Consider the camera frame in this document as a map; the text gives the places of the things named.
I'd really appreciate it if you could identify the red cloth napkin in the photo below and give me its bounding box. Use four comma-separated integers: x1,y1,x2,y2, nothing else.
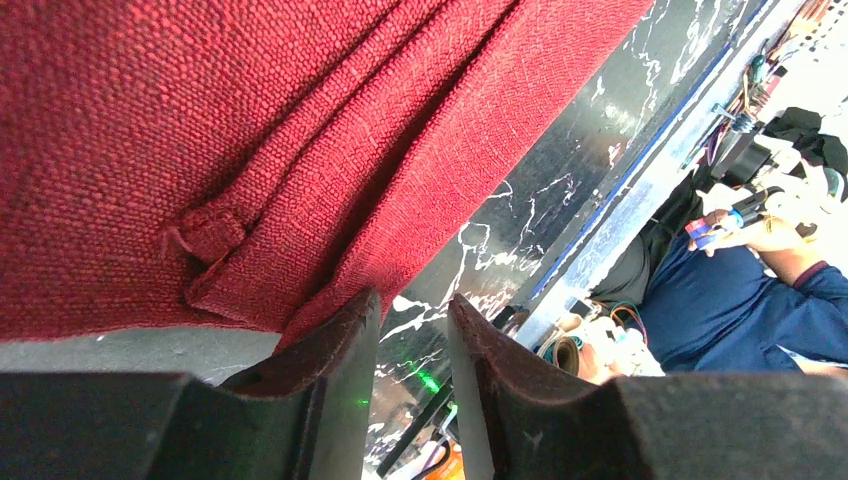
1,1,650,343

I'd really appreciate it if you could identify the aluminium frame rail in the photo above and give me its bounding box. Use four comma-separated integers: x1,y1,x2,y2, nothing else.
510,1,800,348

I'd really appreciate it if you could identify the person in blue shirt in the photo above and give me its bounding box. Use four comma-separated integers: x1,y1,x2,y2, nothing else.
591,173,847,379

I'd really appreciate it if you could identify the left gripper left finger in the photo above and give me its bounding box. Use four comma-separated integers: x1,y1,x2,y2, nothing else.
1,289,381,479

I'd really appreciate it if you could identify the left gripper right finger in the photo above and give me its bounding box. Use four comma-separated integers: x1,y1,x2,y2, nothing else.
448,295,847,479

